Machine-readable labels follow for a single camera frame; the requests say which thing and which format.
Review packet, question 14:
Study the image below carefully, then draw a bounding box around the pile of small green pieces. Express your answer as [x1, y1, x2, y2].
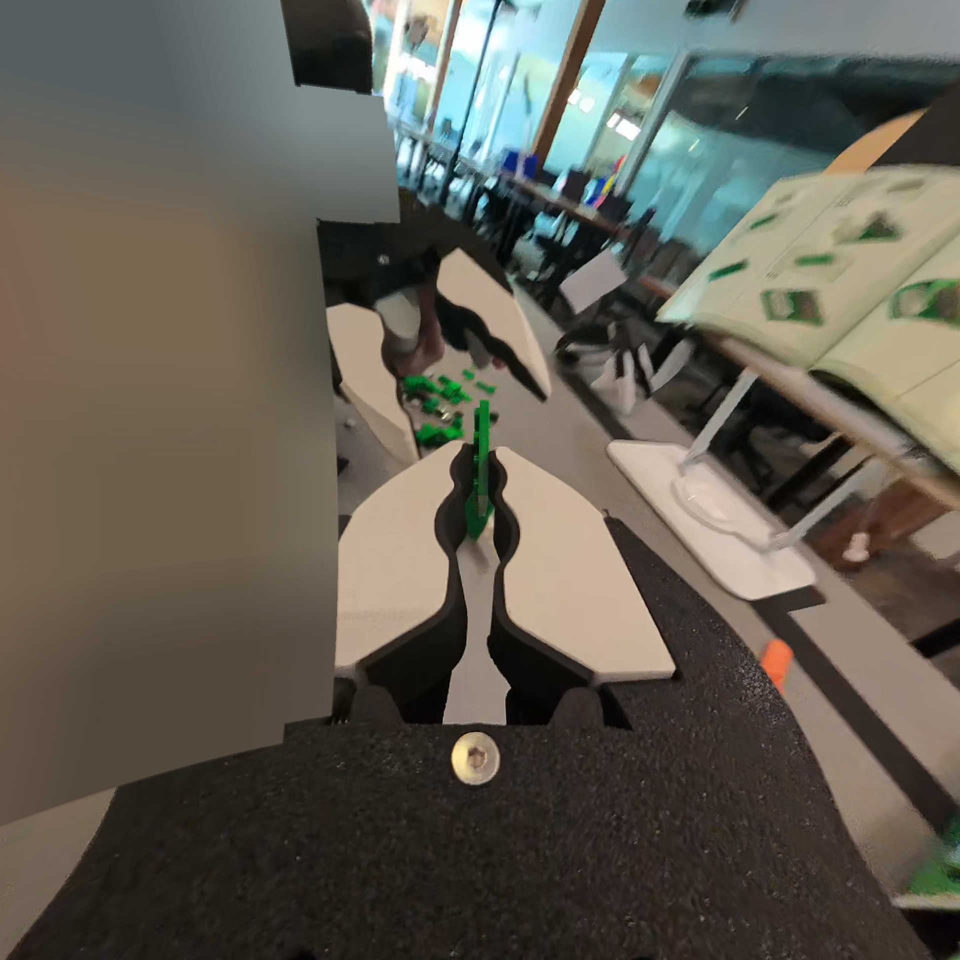
[401, 367, 501, 451]

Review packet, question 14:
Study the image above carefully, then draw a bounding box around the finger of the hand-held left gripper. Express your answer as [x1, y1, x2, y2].
[437, 249, 554, 404]
[326, 302, 423, 462]

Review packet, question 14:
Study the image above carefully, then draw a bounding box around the white and wooden book stand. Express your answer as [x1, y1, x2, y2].
[606, 108, 960, 603]

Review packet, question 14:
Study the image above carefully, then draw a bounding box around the green lego plate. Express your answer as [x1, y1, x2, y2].
[463, 399, 497, 543]

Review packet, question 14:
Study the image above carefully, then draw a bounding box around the orange brick separator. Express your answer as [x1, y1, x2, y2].
[759, 639, 795, 696]

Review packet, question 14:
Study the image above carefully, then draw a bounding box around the black and white bag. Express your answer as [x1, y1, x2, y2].
[555, 322, 699, 418]

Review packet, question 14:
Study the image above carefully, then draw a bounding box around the black tripod stand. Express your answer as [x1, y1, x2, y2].
[438, 0, 520, 208]

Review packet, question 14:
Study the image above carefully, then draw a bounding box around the lego instruction booklet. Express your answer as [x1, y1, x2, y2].
[656, 161, 960, 453]

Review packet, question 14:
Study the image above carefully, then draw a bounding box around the green lego box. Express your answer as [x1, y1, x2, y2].
[896, 817, 960, 913]

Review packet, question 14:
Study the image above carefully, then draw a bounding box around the white paper sheet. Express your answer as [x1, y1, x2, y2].
[558, 247, 630, 315]

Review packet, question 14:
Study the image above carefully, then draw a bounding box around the person's left hand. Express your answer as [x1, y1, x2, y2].
[412, 288, 455, 380]

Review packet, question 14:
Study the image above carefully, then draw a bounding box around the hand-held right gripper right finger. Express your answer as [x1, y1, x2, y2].
[489, 445, 678, 685]

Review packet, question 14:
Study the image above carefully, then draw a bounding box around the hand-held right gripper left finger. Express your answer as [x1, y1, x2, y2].
[336, 441, 468, 670]

